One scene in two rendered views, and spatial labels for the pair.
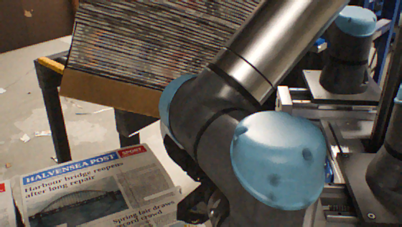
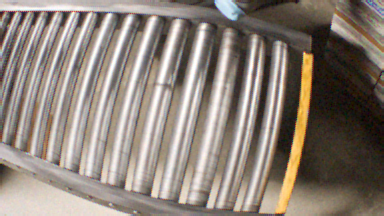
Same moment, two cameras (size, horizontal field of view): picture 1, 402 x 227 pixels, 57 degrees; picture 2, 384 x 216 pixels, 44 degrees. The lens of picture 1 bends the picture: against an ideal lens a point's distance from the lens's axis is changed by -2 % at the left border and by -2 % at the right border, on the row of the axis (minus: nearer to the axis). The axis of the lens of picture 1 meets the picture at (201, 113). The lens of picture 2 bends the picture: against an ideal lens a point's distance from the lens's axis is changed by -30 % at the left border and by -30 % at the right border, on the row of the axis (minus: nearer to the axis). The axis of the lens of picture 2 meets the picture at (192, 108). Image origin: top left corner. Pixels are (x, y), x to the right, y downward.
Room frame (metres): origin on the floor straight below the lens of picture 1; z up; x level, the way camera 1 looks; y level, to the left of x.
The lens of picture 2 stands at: (1.60, 0.70, 2.17)
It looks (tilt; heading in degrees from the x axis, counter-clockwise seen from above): 70 degrees down; 243
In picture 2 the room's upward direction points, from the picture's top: 3 degrees counter-clockwise
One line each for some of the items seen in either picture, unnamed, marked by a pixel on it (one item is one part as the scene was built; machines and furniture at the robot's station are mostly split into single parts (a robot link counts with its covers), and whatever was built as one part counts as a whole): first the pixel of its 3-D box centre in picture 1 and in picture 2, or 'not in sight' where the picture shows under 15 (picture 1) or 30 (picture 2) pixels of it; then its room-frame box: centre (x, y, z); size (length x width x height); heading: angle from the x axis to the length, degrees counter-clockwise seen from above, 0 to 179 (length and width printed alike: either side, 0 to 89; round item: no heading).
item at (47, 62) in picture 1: (71, 74); (300, 132); (1.18, 0.44, 0.81); 0.43 x 0.03 x 0.02; 49
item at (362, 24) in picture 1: (352, 31); not in sight; (1.09, -0.45, 0.98); 0.13 x 0.12 x 0.14; 4
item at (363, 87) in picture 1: (345, 69); not in sight; (1.08, -0.45, 0.87); 0.15 x 0.15 x 0.10
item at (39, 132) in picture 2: not in sight; (50, 83); (1.67, -0.01, 0.77); 0.47 x 0.05 x 0.05; 49
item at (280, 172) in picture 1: (263, 174); not in sight; (0.27, -0.06, 1.10); 0.11 x 0.08 x 0.11; 28
